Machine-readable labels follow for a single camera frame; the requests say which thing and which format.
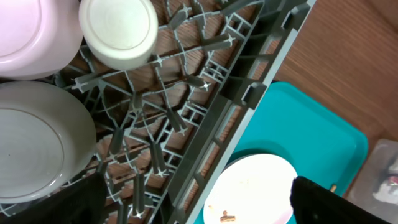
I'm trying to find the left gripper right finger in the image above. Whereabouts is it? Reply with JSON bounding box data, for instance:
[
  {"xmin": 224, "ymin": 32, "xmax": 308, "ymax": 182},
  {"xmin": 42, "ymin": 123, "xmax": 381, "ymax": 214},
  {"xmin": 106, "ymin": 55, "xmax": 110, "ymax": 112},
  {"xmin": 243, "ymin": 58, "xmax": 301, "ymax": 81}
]
[{"xmin": 290, "ymin": 176, "xmax": 389, "ymax": 224}]

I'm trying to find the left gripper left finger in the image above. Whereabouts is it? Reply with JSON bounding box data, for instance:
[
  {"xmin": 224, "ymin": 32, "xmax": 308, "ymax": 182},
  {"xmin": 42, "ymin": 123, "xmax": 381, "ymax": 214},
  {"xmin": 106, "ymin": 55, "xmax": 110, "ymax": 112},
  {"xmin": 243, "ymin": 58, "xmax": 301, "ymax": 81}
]
[{"xmin": 1, "ymin": 173, "xmax": 107, "ymax": 224}]

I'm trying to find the large white plate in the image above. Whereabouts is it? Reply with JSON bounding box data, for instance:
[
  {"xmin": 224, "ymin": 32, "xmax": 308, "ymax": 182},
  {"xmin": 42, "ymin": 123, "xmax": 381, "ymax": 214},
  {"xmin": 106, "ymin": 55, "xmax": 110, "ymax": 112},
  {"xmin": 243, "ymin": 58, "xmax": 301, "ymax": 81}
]
[{"xmin": 203, "ymin": 154, "xmax": 297, "ymax": 223}]

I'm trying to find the grey bowl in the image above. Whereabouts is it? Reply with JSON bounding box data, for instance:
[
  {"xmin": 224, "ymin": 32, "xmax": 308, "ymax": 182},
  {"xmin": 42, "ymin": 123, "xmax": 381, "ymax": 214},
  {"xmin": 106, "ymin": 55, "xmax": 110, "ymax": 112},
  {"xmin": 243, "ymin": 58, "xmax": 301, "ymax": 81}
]
[{"xmin": 1, "ymin": 81, "xmax": 96, "ymax": 204}]

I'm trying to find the white napkin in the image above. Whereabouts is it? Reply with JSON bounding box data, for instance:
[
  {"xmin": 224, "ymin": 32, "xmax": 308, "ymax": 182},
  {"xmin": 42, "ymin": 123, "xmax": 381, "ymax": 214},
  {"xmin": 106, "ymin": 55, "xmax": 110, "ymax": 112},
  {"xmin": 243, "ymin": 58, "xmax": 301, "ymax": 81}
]
[{"xmin": 373, "ymin": 165, "xmax": 397, "ymax": 205}]

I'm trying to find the red snack wrapper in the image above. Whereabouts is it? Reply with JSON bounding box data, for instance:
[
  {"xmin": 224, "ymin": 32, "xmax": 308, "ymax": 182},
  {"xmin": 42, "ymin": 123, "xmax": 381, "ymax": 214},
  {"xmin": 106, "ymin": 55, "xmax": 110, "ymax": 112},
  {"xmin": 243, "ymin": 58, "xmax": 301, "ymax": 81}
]
[{"xmin": 388, "ymin": 175, "xmax": 398, "ymax": 185}]

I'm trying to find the small pink plate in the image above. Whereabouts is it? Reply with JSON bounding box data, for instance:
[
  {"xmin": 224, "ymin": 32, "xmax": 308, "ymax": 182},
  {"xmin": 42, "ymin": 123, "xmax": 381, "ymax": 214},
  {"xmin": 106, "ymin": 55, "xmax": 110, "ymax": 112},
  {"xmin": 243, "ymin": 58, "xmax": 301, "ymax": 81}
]
[{"xmin": 1, "ymin": 0, "xmax": 83, "ymax": 80}]

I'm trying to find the white cup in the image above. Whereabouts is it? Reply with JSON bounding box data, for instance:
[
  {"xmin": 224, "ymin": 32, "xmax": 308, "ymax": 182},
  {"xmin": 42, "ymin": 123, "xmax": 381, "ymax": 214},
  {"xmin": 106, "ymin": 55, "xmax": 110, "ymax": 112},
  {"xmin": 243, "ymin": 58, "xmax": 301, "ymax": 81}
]
[{"xmin": 78, "ymin": 0, "xmax": 159, "ymax": 70}]

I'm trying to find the teal plastic tray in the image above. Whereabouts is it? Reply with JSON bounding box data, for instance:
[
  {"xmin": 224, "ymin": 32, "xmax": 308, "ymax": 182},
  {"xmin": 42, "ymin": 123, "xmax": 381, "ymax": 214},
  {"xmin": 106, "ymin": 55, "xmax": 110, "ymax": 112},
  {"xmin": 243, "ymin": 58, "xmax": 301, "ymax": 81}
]
[{"xmin": 194, "ymin": 81, "xmax": 369, "ymax": 224}]

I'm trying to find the clear plastic bin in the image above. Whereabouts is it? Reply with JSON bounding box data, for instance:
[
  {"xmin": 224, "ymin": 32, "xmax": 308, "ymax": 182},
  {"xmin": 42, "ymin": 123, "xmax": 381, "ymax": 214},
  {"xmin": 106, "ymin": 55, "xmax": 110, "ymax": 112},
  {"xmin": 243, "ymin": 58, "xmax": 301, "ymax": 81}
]
[{"xmin": 347, "ymin": 139, "xmax": 397, "ymax": 223}]

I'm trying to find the grey plastic dish rack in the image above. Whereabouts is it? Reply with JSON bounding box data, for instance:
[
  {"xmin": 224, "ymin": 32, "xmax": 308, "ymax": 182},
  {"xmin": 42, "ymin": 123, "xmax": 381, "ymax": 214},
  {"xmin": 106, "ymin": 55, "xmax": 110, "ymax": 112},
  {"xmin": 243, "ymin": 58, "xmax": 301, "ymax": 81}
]
[{"xmin": 0, "ymin": 0, "xmax": 317, "ymax": 224}]

